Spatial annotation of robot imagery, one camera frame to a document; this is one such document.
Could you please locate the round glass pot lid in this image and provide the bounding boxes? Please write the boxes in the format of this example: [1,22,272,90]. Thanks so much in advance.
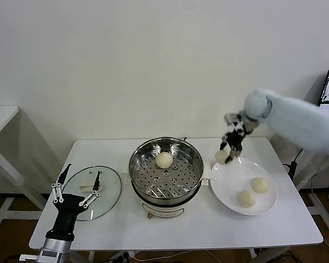
[60,165,123,221]

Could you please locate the empty white side table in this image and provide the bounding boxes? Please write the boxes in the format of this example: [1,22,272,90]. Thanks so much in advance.
[0,106,49,237]

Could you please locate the white steamed baozi bun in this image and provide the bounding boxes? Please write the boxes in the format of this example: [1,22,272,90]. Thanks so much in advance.
[215,150,230,164]
[237,190,257,209]
[251,177,270,195]
[155,152,173,168]

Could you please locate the white power strip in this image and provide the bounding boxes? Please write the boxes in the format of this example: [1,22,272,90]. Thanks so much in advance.
[109,252,135,261]

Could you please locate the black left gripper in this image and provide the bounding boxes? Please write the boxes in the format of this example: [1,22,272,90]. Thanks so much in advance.
[44,163,103,241]

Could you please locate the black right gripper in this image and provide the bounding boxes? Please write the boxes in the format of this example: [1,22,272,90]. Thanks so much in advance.
[220,112,255,163]

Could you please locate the stainless steel steamer basket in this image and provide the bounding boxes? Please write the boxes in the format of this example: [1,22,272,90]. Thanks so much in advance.
[128,138,205,205]

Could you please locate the white side table with laptop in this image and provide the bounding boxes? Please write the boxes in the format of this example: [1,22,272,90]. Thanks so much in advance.
[293,153,329,231]

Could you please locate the white round plate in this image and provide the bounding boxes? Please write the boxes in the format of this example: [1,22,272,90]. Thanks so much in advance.
[209,157,279,216]

